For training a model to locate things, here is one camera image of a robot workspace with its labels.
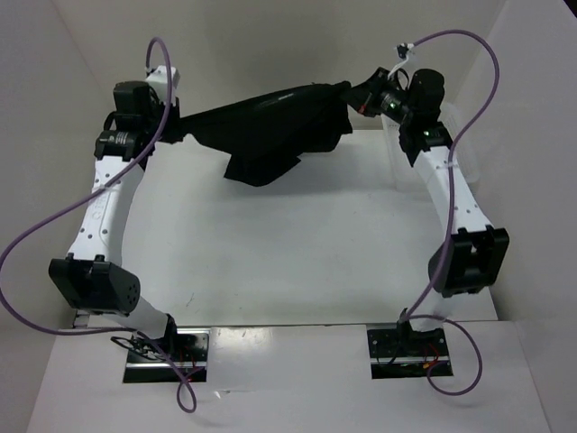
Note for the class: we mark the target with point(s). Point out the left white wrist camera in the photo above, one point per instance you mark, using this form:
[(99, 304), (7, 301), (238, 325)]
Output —
[(164, 82)]

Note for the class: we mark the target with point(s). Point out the aluminium table edge rail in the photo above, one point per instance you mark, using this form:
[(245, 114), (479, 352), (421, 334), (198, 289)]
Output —
[(81, 319)]

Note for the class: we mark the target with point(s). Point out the black shorts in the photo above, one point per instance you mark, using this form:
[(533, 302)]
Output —
[(266, 135)]

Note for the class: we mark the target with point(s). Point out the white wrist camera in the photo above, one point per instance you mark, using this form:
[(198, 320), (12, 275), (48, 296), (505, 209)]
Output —
[(164, 82), (405, 52)]

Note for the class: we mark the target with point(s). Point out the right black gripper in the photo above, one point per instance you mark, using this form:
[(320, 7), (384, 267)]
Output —
[(364, 96)]

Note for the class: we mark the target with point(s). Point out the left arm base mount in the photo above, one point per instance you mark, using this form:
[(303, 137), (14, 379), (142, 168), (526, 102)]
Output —
[(144, 364)]

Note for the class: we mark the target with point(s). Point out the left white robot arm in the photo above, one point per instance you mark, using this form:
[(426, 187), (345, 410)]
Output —
[(91, 276)]

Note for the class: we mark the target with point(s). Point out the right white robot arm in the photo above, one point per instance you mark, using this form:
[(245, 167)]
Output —
[(473, 249)]

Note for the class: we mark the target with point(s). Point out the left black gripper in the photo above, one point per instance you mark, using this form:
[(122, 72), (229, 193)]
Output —
[(173, 136)]

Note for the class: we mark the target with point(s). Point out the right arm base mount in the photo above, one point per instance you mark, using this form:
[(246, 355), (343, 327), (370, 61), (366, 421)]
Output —
[(397, 351)]

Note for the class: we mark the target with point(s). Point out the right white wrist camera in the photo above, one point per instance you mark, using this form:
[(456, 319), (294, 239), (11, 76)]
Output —
[(405, 52)]

